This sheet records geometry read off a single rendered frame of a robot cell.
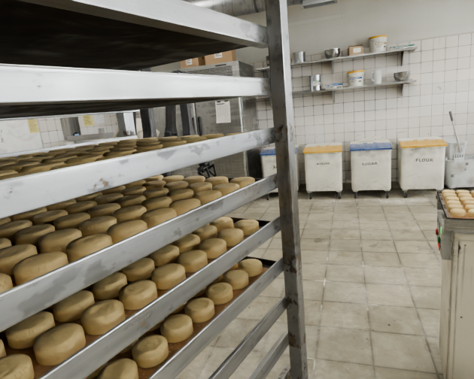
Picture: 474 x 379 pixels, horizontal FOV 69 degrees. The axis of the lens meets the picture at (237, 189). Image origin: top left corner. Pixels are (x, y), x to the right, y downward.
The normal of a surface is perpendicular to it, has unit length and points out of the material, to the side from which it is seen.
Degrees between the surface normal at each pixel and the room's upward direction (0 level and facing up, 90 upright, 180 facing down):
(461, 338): 90
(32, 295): 90
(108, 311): 0
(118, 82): 90
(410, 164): 92
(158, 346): 0
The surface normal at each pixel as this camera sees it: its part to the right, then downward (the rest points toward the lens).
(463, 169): -0.22, 0.32
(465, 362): -0.41, 0.24
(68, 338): -0.09, -0.97
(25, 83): 0.84, 0.04
